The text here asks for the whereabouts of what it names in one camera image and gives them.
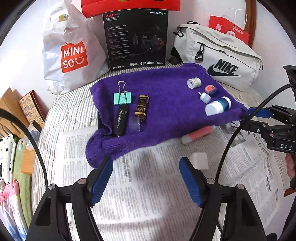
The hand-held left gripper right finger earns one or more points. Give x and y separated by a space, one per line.
189 178

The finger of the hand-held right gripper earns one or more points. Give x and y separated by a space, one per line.
252 126
260 112

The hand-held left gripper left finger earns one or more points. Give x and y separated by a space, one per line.
101 183

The white USB charger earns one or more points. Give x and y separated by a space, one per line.
198 160

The white bottle with blue label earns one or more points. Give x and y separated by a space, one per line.
215 107

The pink and blue eraser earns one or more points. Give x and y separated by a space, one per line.
211 90

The small white USB light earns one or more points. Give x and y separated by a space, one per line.
205 97

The black lighter with white script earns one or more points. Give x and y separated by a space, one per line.
120 120

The small clear plastic box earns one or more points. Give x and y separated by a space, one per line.
134 125

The black and gold lighter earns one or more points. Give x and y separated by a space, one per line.
141 107

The person's right hand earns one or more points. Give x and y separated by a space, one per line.
291 166

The newspaper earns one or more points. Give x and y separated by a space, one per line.
143 185

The pink tube with white cap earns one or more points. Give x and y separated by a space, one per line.
198 135

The black box under towel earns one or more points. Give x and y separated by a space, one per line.
100 125

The purple towel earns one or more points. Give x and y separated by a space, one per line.
166 111

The small white tape roll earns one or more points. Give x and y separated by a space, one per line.
195 82

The grey waist bag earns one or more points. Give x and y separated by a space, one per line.
219 41

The teal binder clip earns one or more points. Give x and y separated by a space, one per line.
122 98

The green cloth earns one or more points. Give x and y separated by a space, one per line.
17 157

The pink cloth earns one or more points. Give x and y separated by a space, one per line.
11 208

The red paper bag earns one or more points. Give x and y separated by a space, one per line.
219 23

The white dotted cloth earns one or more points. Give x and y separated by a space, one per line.
7 157

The wooden headboard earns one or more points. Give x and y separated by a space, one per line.
251 14

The brown patterned notebook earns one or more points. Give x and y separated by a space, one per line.
30 109

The black headset box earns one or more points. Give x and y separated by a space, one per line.
120 34

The white shopping bag orange logo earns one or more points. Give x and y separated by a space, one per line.
55 34

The red box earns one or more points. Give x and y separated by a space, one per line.
104 8

